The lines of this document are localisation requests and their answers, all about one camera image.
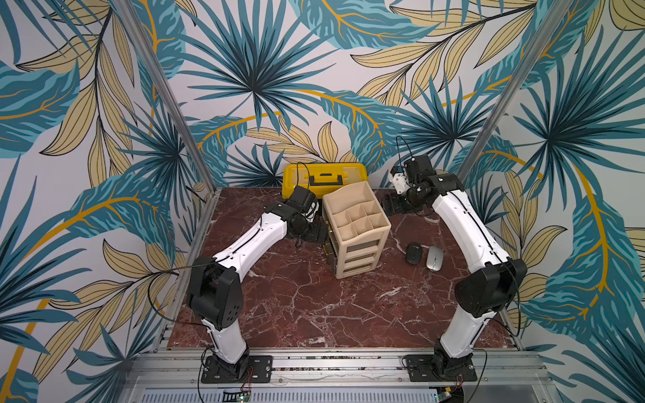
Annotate beige drawer organizer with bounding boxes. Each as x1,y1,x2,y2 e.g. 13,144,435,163
322,181,391,280

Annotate black computer mouse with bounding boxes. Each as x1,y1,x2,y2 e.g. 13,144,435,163
406,242,423,265

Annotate white computer mouse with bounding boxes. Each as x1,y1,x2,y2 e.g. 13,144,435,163
426,246,444,272

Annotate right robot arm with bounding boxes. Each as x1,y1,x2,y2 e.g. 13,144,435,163
381,155,527,380

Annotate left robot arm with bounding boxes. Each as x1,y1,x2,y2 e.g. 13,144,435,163
186,186,328,379

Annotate yellow black toolbox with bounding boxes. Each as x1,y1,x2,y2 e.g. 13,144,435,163
282,163,368,199

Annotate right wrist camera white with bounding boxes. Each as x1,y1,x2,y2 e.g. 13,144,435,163
388,166,410,195

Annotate left aluminium corner post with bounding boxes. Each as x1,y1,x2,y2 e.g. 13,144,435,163
114,0,217,196

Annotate aluminium corner post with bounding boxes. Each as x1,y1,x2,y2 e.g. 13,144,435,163
457,0,573,183
114,0,217,196

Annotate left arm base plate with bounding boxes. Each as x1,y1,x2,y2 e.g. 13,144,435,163
200,355,273,385

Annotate aluminium front rail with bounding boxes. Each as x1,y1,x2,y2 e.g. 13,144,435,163
118,348,562,402

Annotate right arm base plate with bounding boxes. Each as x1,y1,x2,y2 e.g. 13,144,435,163
403,354,478,383

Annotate right aluminium corner post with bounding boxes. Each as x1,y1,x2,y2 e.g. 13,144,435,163
457,0,573,183

